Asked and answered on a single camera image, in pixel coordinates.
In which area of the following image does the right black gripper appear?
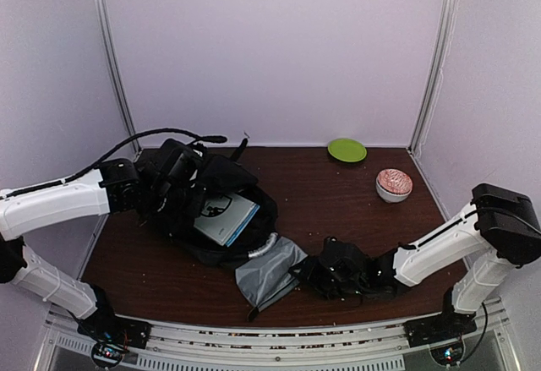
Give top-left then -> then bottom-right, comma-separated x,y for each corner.
289,255 -> 366,301

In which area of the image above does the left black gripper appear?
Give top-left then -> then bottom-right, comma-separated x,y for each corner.
147,181 -> 207,217

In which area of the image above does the grey pencil pouch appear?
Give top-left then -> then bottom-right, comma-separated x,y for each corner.
235,232 -> 308,322

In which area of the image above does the grey notebook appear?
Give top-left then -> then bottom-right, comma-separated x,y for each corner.
194,193 -> 260,247

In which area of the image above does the black student backpack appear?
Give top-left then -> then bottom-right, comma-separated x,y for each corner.
135,139 -> 279,268

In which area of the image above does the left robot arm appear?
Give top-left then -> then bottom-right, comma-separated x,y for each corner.
1,158 -> 199,341

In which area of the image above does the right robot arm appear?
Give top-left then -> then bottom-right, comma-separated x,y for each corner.
289,183 -> 540,339

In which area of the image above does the red patterned bowl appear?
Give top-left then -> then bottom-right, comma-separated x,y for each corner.
375,168 -> 413,204

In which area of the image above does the green plate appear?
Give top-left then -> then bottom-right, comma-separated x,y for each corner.
327,138 -> 368,163

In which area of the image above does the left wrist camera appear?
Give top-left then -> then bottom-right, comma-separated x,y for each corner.
157,139 -> 204,185

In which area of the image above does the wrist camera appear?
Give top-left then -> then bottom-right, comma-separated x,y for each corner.
318,237 -> 368,282
157,139 -> 204,185

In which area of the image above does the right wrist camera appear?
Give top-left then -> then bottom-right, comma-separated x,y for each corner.
318,237 -> 368,282

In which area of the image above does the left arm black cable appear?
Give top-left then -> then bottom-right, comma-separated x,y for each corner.
0,128 -> 228,201

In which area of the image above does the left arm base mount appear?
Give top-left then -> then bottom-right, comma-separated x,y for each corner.
73,284 -> 151,370

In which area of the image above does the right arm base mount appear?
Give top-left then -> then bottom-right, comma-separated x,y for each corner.
403,287 -> 477,367

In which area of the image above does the front aluminium rail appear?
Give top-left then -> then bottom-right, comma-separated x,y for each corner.
33,297 -> 521,371

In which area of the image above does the left aluminium frame post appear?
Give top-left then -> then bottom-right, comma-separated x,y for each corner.
94,0 -> 136,136

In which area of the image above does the aluminium frame post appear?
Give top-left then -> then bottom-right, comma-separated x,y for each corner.
409,0 -> 457,157
94,0 -> 136,136

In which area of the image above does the right aluminium frame post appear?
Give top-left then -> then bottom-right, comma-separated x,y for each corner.
409,0 -> 457,157

